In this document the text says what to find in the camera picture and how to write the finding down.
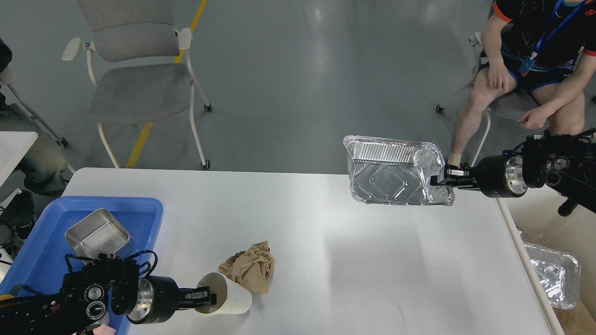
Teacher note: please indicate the white chair at left edge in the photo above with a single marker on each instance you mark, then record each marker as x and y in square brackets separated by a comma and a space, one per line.
[7, 79]

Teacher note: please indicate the white paper cup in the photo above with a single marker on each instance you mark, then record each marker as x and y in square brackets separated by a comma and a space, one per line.
[232, 298]

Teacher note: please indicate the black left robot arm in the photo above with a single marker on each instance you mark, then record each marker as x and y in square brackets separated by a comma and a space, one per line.
[94, 285]

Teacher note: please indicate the aluminium foil tray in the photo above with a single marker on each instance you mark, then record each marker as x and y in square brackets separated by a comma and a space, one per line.
[395, 172]

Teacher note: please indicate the pink mug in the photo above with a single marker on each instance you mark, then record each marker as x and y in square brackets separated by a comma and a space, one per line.
[104, 329]

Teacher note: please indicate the white side table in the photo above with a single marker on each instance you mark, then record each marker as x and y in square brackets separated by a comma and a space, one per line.
[13, 147]

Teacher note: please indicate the foil tray in bin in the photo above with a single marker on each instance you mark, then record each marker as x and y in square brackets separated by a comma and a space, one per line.
[558, 272]

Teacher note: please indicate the crumpled brown paper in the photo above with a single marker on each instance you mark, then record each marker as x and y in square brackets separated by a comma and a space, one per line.
[251, 268]

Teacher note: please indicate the blue plastic tray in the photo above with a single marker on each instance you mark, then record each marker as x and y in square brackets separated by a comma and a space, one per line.
[40, 263]

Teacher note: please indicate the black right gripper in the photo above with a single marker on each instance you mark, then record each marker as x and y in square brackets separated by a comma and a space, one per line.
[497, 176]

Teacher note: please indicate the stainless steel tray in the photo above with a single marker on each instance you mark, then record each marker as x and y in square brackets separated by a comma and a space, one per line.
[99, 232]

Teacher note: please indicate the seated person black shirt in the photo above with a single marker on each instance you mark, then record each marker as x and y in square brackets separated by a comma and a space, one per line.
[545, 47]

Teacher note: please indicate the grey chair under person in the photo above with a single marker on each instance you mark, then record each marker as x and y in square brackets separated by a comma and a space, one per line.
[510, 106]

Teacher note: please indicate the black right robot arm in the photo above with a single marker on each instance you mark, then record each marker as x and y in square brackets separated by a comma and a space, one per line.
[564, 163]

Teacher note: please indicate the grey office chair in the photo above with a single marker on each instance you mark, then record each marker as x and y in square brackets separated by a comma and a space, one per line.
[136, 29]

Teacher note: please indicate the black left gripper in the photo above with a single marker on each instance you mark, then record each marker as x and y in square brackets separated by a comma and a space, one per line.
[158, 297]

